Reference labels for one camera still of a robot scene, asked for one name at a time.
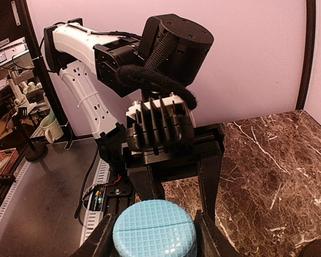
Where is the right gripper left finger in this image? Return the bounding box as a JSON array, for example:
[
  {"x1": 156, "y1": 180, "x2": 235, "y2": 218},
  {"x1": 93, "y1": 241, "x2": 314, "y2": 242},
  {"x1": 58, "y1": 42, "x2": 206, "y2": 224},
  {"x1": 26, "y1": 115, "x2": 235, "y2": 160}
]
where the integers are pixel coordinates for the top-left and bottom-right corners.
[{"x1": 70, "y1": 214, "x2": 118, "y2": 257}]

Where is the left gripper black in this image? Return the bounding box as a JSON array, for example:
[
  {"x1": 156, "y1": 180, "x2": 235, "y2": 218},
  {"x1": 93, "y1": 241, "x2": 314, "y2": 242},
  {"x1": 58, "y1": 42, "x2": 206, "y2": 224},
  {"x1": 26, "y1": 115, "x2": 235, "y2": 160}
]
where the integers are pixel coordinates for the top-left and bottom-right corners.
[{"x1": 120, "y1": 124, "x2": 225, "y2": 217}]

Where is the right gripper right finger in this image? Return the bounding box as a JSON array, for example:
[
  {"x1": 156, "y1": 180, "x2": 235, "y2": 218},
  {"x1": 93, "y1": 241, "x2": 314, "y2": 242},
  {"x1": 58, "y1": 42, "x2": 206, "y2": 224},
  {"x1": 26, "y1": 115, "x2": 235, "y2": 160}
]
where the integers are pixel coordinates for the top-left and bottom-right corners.
[{"x1": 194, "y1": 210, "x2": 241, "y2": 257}]

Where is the blue microphone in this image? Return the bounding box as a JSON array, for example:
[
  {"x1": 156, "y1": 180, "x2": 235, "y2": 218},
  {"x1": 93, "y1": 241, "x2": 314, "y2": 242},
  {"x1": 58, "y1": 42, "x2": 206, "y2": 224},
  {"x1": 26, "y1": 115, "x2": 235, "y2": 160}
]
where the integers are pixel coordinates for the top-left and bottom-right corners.
[{"x1": 112, "y1": 200, "x2": 197, "y2": 256}]

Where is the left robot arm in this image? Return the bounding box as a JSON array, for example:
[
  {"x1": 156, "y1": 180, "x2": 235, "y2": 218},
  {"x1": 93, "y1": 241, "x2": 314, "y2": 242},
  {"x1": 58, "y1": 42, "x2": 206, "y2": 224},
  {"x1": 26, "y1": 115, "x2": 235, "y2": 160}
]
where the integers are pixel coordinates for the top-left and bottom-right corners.
[{"x1": 44, "y1": 14, "x2": 224, "y2": 218}]

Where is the small circuit board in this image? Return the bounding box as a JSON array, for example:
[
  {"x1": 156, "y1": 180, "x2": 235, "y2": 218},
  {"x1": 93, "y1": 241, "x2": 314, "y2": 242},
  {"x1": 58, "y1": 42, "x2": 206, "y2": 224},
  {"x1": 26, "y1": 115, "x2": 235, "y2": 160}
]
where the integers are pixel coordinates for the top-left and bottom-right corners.
[{"x1": 89, "y1": 184, "x2": 105, "y2": 211}]

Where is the white mug background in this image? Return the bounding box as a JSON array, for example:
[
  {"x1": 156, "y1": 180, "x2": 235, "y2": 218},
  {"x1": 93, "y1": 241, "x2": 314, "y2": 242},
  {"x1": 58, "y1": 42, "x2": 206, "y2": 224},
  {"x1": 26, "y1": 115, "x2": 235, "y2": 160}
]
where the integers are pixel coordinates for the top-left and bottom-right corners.
[{"x1": 40, "y1": 109, "x2": 64, "y2": 144}]

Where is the red plastic basket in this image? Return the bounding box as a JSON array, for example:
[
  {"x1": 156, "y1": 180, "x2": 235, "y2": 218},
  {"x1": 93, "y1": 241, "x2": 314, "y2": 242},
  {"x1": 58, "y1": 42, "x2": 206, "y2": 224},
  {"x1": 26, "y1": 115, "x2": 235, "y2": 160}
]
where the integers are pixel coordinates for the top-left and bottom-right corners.
[{"x1": 0, "y1": 148, "x2": 19, "y2": 175}]

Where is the white slotted cable duct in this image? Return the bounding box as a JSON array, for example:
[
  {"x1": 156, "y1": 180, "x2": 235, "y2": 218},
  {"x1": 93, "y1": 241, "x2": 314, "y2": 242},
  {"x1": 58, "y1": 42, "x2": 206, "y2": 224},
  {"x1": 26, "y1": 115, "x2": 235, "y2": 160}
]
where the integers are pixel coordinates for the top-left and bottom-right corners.
[{"x1": 0, "y1": 161, "x2": 109, "y2": 246}]

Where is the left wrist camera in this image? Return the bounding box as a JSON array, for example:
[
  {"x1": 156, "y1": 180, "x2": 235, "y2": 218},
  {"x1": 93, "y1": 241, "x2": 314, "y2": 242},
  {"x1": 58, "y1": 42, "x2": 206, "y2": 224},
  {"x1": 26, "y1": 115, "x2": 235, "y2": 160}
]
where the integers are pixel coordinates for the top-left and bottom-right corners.
[{"x1": 125, "y1": 94, "x2": 195, "y2": 155}]

